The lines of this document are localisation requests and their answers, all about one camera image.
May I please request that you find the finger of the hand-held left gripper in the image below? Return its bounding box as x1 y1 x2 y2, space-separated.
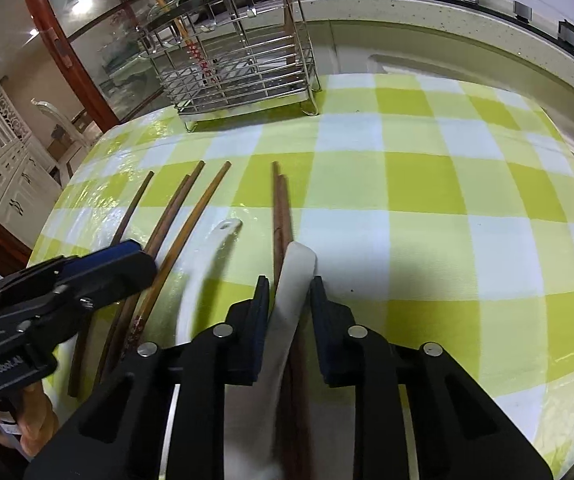
0 240 144 307
21 254 158 335

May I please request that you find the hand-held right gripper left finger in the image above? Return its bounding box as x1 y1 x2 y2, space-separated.
24 275 272 480

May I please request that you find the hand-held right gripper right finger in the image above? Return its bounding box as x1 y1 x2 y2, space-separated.
309 276 552 480

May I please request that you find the white ceramic spoon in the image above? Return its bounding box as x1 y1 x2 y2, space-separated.
174 217 244 348
219 241 318 480

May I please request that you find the red patterned light chopstick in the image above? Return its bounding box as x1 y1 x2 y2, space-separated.
136 0 220 88
119 161 232 361

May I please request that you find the silver wire utensil rack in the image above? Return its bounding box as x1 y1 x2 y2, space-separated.
137 0 322 133

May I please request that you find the person's left hand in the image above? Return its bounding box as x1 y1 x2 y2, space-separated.
0 381 62 458

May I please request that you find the white sideboard cabinet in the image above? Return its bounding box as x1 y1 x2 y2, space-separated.
0 72 62 221

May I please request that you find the white chair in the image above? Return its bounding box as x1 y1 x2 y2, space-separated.
31 99 105 176

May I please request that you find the yellow white checkered tablecloth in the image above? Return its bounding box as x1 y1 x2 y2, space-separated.
27 72 574 480

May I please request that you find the beige kitchen countertop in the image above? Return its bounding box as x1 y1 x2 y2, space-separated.
294 0 574 126

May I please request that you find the red-brown wooden door frame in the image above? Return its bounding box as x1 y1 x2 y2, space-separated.
17 0 122 133

